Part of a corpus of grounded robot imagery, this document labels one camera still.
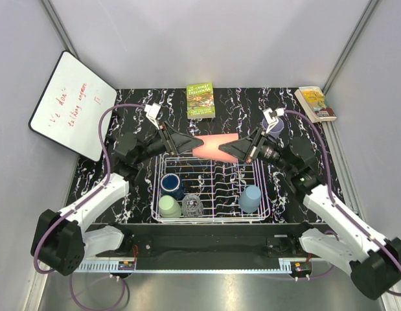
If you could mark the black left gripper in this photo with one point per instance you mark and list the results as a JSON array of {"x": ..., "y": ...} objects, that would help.
[{"x": 176, "y": 138}]

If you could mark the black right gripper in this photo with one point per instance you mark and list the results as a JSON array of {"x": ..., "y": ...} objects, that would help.
[{"x": 243, "y": 149}]

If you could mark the pink plastic cup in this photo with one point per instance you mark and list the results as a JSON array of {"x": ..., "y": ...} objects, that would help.
[{"x": 210, "y": 148}]

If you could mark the lilac plastic cup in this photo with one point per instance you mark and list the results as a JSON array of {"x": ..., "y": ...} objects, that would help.
[{"x": 276, "y": 130}]

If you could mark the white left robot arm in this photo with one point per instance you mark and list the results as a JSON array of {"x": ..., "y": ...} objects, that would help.
[{"x": 62, "y": 239}]

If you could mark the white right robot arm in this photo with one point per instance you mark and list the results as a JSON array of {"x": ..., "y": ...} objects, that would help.
[{"x": 372, "y": 261}]

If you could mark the green paperback book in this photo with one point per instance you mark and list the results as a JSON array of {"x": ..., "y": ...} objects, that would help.
[{"x": 200, "y": 101}]

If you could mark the dark blue ceramic mug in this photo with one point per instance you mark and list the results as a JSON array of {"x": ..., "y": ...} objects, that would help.
[{"x": 172, "y": 185}]

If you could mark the light blue plastic cup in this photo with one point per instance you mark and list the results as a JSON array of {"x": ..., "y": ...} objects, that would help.
[{"x": 249, "y": 200}]

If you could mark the clear glass cup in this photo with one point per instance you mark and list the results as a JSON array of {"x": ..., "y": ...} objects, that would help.
[{"x": 192, "y": 206}]

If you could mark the light green plastic cup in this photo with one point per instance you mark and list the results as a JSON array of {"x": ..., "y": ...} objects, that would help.
[{"x": 169, "y": 207}]

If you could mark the yellow paperback book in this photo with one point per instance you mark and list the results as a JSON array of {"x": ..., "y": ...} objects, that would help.
[{"x": 314, "y": 103}]

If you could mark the white whiteboard with red writing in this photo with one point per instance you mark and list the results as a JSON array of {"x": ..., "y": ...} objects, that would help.
[{"x": 71, "y": 105}]

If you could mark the right orange connector board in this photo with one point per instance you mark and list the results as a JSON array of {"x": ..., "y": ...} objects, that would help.
[{"x": 302, "y": 266}]

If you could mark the orange connector board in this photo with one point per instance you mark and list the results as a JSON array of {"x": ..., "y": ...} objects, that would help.
[
  {"x": 126, "y": 265},
  {"x": 302, "y": 266}
]

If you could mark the left orange connector board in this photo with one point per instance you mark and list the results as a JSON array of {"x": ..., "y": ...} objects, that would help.
[{"x": 126, "y": 265}]

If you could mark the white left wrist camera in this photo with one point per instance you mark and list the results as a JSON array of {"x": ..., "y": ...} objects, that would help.
[{"x": 152, "y": 112}]

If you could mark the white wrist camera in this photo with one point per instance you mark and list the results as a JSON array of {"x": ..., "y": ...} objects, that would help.
[
  {"x": 152, "y": 112},
  {"x": 271, "y": 114}
]

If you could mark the white wire dish rack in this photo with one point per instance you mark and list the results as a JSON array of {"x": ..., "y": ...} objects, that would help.
[{"x": 217, "y": 184}]

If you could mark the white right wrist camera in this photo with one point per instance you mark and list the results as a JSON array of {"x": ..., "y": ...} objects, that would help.
[{"x": 271, "y": 114}]

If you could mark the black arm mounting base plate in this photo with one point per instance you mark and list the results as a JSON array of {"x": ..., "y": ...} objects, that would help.
[{"x": 220, "y": 247}]

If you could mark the slotted cable duct rail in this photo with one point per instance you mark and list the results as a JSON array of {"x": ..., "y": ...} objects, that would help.
[{"x": 100, "y": 266}]

